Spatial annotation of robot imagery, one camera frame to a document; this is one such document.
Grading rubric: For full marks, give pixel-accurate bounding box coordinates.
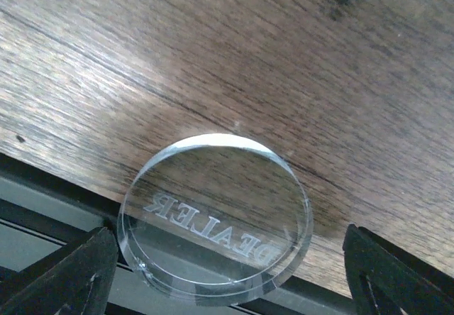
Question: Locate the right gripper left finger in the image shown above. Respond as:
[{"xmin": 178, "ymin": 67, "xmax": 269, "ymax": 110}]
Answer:
[{"xmin": 1, "ymin": 227, "xmax": 118, "ymax": 314}]

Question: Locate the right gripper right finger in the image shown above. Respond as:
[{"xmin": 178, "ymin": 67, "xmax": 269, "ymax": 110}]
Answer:
[{"xmin": 343, "ymin": 224, "xmax": 453, "ymax": 314}]

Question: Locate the clear round lens disc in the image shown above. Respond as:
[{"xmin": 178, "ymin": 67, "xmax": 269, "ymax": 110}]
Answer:
[{"xmin": 116, "ymin": 133, "xmax": 314, "ymax": 306}]

